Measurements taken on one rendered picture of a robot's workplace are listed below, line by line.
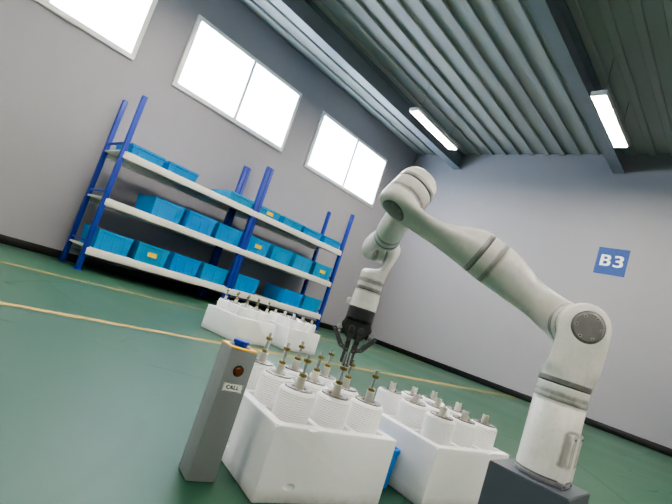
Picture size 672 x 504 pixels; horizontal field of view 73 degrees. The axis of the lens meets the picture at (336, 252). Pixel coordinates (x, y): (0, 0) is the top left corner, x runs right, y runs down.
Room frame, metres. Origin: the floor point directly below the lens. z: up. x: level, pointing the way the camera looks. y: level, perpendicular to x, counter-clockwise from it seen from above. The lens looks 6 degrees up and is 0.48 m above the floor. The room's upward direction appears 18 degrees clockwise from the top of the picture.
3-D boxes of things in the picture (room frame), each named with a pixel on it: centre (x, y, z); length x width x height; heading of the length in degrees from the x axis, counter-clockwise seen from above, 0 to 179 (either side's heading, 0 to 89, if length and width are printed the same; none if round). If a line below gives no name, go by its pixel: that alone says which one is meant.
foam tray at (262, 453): (1.35, -0.05, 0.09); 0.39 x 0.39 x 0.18; 32
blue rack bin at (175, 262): (5.64, 1.84, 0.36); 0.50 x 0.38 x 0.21; 46
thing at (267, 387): (1.28, 0.04, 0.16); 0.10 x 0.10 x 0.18
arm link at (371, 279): (1.25, -0.13, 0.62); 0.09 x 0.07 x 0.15; 89
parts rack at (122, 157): (6.15, 1.38, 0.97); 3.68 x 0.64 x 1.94; 135
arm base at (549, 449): (0.86, -0.49, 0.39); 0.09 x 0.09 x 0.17; 45
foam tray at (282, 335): (4.03, 0.17, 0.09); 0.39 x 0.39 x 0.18; 48
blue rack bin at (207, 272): (5.96, 1.55, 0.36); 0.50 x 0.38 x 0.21; 47
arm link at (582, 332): (0.86, -0.49, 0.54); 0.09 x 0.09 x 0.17; 79
